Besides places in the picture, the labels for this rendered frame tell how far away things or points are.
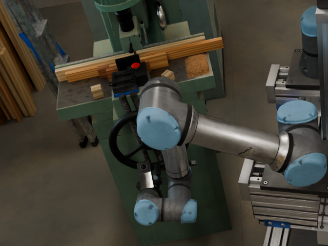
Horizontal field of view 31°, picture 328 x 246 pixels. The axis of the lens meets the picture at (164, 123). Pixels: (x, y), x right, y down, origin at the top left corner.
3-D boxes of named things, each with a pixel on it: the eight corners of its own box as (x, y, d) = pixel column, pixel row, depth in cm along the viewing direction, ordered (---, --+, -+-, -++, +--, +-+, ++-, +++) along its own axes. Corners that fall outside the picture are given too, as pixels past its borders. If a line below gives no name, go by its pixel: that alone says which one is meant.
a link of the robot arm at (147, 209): (160, 228, 179) (132, 227, 179) (161, 215, 190) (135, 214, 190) (161, 203, 178) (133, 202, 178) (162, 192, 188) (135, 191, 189)
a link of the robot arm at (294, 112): (316, 124, 183) (314, 91, 174) (322, 155, 173) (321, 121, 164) (277, 129, 185) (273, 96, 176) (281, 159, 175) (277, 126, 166)
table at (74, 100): (59, 138, 216) (53, 126, 213) (63, 88, 240) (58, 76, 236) (220, 103, 212) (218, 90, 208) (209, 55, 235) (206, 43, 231)
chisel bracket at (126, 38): (125, 57, 221) (119, 38, 215) (124, 37, 231) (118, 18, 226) (144, 52, 220) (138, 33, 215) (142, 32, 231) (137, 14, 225)
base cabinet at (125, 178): (139, 248, 277) (96, 141, 231) (134, 162, 321) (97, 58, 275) (233, 230, 273) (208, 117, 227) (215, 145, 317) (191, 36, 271)
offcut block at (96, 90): (94, 99, 220) (91, 91, 217) (93, 94, 222) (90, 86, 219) (104, 96, 220) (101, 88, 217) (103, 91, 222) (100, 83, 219)
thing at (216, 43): (68, 82, 231) (65, 74, 229) (68, 79, 233) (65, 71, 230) (223, 48, 226) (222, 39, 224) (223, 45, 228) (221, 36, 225)
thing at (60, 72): (58, 82, 233) (54, 71, 230) (58, 78, 235) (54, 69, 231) (207, 48, 228) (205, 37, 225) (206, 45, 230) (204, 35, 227)
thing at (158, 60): (113, 78, 227) (109, 66, 223) (112, 75, 228) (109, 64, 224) (169, 65, 225) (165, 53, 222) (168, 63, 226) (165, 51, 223)
